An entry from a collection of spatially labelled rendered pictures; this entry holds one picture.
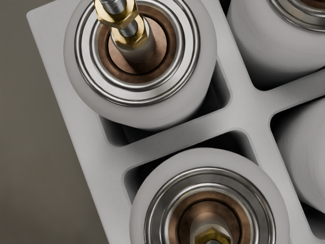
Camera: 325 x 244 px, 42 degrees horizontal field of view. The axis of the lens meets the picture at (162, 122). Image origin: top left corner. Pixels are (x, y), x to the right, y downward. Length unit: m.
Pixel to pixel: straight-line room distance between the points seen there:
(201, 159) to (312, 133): 0.07
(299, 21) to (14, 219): 0.41
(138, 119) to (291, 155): 0.12
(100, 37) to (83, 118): 0.09
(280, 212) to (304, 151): 0.05
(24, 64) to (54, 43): 0.20
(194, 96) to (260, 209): 0.08
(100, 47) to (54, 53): 0.09
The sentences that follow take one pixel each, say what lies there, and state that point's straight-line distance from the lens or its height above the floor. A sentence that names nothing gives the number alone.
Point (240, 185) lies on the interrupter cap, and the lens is 0.25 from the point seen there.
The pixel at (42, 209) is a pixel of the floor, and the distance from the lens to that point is 0.54.
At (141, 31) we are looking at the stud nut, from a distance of 0.22.
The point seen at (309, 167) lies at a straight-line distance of 0.28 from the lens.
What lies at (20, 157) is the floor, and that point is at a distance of 0.54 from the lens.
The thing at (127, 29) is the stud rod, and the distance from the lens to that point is 0.21.
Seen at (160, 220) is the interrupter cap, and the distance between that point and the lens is 0.25.
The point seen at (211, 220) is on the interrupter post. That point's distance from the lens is 0.23.
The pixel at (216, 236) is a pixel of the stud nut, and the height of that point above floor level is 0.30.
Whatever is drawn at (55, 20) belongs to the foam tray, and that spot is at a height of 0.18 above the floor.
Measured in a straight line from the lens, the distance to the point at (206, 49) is 0.26.
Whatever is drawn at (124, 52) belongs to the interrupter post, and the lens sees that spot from 0.23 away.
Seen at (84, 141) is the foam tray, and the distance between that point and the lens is 0.33.
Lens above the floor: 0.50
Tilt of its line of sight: 85 degrees down
